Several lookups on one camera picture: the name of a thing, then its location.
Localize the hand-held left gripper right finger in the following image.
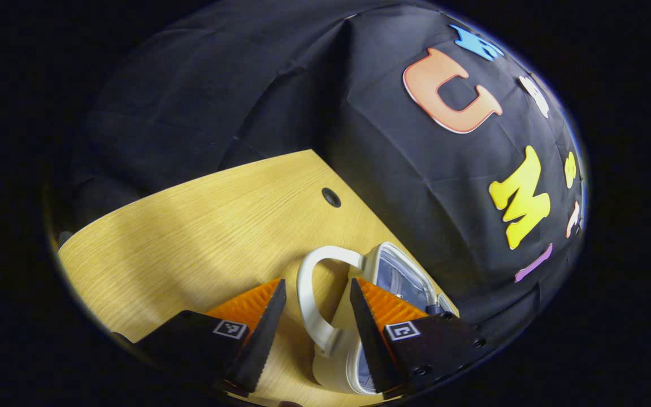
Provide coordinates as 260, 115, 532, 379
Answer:
350, 277, 488, 395

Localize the white suitcase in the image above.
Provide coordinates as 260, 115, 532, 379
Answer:
296, 242, 459, 396

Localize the black backdrop cloth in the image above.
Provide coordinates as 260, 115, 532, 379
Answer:
63, 0, 589, 347

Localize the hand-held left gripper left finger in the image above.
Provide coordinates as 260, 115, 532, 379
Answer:
132, 278, 287, 395

